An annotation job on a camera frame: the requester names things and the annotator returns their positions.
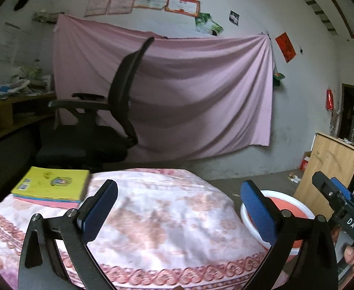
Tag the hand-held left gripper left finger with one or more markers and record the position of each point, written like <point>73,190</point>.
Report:
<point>100,211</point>

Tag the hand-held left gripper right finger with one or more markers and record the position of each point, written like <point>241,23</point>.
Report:
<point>260,214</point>

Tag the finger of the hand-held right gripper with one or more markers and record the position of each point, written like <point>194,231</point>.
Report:
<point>343,188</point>
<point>325,187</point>

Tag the white and orange basin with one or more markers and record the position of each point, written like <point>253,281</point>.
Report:
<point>291,207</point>

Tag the person's right hand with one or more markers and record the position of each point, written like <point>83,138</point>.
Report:
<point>352,255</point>

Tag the large wooden board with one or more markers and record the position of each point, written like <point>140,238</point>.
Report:
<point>325,160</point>

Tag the paper scraps on floor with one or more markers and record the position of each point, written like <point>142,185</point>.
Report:
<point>294,177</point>

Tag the red cardboard box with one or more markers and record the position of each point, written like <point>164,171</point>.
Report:
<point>304,162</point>

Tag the yellow book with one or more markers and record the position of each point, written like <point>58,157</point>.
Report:
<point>53,184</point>

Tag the pink book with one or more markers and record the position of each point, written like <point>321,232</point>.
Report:
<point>38,201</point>

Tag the floral pink blanket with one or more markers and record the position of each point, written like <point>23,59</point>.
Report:
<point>164,217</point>

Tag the red hanging packet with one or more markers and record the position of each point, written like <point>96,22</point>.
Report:
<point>329,98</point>

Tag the green hanging ornament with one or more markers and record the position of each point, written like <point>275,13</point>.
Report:
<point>278,78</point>

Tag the black office chair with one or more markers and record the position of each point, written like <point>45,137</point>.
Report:
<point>119,81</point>

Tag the pink hanging cloth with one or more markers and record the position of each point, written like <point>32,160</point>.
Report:
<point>195,96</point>

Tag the red paper poster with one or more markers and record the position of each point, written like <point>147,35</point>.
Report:
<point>285,46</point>

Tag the pile of papers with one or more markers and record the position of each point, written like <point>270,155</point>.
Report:
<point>19,84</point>

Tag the green photo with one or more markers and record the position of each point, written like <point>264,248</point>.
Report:
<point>201,21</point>
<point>216,27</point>

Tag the black and white photo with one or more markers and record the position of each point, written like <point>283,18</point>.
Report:
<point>234,17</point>

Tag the white wall calendar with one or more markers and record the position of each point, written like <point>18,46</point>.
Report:
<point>7,42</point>

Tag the small wall shelf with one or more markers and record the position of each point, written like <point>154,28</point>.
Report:
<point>47,17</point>

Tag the black wall object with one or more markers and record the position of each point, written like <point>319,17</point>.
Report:
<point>22,0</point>

